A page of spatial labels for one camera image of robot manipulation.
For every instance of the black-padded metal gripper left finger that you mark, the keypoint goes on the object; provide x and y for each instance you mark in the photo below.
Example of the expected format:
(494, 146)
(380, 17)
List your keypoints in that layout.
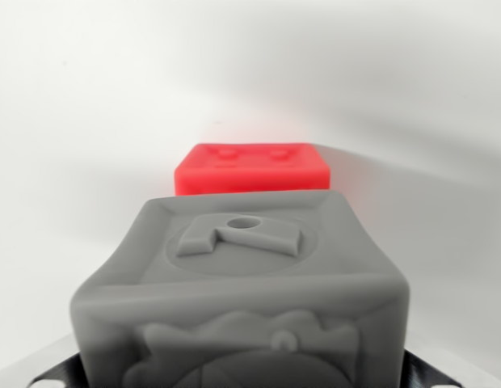
(52, 369)

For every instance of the black-padded metal gripper right finger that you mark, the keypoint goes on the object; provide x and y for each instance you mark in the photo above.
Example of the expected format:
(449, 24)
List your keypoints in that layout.
(432, 374)

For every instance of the grey embossed cube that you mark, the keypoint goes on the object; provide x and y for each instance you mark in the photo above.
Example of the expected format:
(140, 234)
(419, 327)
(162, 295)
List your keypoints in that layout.
(242, 291)

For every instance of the red embossed cube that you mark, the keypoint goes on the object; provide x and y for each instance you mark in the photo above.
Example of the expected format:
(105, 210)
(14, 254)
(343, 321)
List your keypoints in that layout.
(250, 178)

